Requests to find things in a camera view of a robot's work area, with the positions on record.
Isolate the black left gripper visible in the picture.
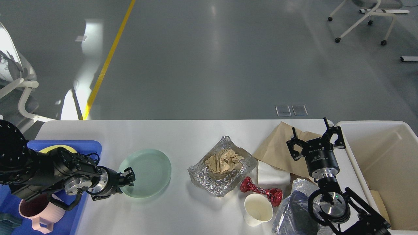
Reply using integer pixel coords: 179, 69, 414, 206
88, 166, 136, 201

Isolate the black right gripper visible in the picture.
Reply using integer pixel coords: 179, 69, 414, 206
286, 117, 346, 179

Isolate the light green plate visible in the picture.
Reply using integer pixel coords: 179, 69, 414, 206
119, 149, 171, 199

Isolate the brown paper bag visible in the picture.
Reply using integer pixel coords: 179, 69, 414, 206
252, 122, 312, 180

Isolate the pink mug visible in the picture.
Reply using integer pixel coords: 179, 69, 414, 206
18, 194, 66, 234

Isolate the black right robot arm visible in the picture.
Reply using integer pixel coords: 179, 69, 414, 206
286, 118, 391, 235

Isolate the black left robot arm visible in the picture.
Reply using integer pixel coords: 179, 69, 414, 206
0, 119, 136, 211

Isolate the white napkin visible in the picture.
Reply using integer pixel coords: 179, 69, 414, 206
257, 161, 291, 188

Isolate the beige waste bin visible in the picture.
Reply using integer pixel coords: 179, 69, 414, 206
337, 120, 418, 235

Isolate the red foil wrapper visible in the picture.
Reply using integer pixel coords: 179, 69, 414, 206
239, 176, 283, 207

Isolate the yellow plate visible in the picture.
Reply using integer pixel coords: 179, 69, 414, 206
39, 145, 77, 153

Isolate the white paper cup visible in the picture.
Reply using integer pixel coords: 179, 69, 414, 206
244, 194, 273, 227

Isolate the crumpled aluminium foil tray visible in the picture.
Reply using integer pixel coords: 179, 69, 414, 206
187, 136, 257, 197

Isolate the white bar on floor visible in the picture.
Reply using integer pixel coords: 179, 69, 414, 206
400, 55, 418, 62

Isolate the white office chair right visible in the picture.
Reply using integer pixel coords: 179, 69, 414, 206
334, 0, 403, 46

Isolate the blue plastic tray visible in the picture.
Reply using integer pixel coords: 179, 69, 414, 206
0, 140, 102, 235

